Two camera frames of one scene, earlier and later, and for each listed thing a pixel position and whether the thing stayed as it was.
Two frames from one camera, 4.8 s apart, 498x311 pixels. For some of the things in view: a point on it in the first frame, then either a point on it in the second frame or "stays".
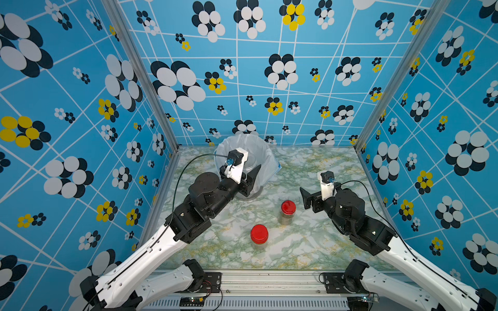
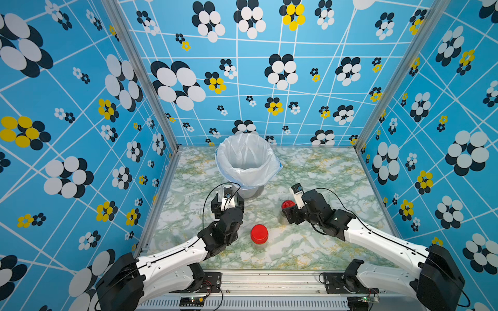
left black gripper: (246, 186) → (216, 208)
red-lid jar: (259, 234) stays
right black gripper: (308, 199) → (291, 212)
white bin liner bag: (259, 153) stays
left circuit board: (191, 301) stays
